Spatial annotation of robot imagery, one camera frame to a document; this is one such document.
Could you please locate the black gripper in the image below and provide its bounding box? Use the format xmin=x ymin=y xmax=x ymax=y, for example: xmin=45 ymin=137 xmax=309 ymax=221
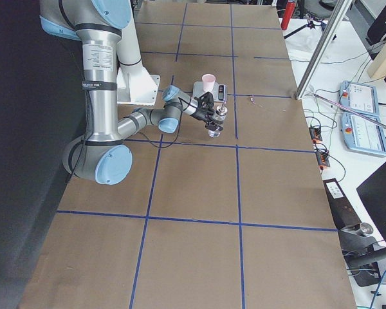
xmin=192 ymin=106 xmax=223 ymax=132

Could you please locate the clear glass sauce bottle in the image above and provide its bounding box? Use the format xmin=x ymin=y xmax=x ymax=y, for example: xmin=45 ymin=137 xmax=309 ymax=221
xmin=208 ymin=102 xmax=228 ymax=138

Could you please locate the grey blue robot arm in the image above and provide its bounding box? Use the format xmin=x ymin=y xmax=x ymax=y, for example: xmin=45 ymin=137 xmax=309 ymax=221
xmin=40 ymin=1 xmax=224 ymax=185

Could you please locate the silver digital kitchen scale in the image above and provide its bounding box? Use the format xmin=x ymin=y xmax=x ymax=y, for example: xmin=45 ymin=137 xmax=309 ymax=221
xmin=192 ymin=81 xmax=227 ymax=102

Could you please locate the orange black connector block far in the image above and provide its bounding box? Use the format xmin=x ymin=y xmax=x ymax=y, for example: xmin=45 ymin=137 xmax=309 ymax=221
xmin=309 ymin=126 xmax=322 ymax=144

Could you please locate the orange black connector block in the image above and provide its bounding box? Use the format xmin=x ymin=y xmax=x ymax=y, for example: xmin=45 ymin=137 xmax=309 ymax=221
xmin=309 ymin=126 xmax=322 ymax=144
xmin=316 ymin=149 xmax=330 ymax=170

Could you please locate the orange black connector block near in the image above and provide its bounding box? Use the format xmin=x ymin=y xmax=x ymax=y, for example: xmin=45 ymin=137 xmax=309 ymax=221
xmin=316 ymin=149 xmax=330 ymax=170

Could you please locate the red cylinder tube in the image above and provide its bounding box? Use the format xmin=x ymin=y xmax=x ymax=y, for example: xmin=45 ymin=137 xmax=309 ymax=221
xmin=280 ymin=0 xmax=296 ymax=30

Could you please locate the black tripod rod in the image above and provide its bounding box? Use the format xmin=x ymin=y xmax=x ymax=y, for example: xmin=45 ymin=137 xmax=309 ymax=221
xmin=284 ymin=14 xmax=326 ymax=39

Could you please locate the blue teach pendant near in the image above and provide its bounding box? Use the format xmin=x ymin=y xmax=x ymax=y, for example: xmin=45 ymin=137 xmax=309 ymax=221
xmin=341 ymin=113 xmax=386 ymax=156

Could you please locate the blue teach pendant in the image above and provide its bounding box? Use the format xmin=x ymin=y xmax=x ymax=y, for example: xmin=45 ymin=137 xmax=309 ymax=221
xmin=339 ymin=80 xmax=380 ymax=116
xmin=341 ymin=113 xmax=386 ymax=156

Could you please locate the blue teach pendant far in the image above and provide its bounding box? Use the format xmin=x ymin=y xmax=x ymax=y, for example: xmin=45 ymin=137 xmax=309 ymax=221
xmin=339 ymin=80 xmax=380 ymax=116

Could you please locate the black box white label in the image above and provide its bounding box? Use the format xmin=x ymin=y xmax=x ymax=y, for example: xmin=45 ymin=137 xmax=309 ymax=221
xmin=323 ymin=178 xmax=362 ymax=230

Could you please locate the black computer monitor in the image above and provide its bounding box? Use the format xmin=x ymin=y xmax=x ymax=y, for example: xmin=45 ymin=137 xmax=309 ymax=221
xmin=356 ymin=162 xmax=386 ymax=241

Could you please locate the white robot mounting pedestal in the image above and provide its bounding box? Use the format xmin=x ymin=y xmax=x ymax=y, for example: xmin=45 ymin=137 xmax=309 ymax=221
xmin=115 ymin=22 xmax=160 ymax=107

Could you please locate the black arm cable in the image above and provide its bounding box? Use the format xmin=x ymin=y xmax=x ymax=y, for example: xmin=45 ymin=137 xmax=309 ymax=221
xmin=64 ymin=96 xmax=200 ymax=184

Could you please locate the aluminium frame post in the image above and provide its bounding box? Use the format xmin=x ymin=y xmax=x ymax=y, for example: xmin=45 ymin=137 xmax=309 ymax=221
xmin=295 ymin=0 xmax=353 ymax=100

